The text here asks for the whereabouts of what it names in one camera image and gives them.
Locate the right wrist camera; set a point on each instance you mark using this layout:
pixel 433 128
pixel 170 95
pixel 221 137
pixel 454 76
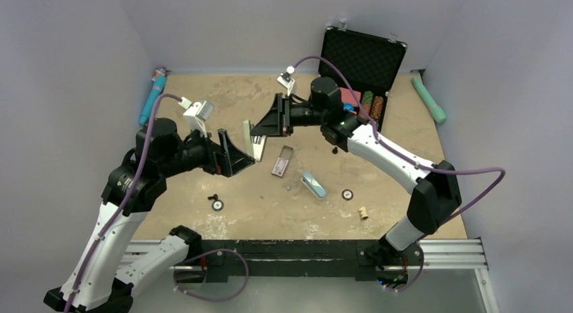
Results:
pixel 286 80

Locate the blue cylindrical toy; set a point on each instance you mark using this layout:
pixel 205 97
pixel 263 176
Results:
pixel 158 85

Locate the green cylindrical toy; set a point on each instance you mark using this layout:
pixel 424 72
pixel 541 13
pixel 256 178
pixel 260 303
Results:
pixel 436 112

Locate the black poker chip case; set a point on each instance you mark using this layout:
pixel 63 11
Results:
pixel 368 62

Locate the cream chess piece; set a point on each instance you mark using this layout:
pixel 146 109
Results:
pixel 363 214

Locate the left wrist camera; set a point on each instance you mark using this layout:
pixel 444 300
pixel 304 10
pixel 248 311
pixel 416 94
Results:
pixel 196 114

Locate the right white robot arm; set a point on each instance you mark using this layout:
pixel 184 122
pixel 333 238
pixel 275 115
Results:
pixel 433 188

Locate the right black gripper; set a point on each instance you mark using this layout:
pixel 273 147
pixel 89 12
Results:
pixel 278 122

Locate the black white poker chip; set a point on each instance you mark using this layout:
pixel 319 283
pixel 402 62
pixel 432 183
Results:
pixel 217 205

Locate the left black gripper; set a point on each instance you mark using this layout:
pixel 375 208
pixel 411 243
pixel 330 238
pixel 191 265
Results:
pixel 225 158

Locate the red staple box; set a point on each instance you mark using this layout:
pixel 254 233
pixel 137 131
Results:
pixel 282 162

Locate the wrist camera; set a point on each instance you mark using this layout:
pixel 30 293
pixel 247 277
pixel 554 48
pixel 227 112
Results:
pixel 196 114
pixel 286 80

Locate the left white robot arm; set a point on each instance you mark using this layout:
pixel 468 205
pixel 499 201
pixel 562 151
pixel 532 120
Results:
pixel 99 283

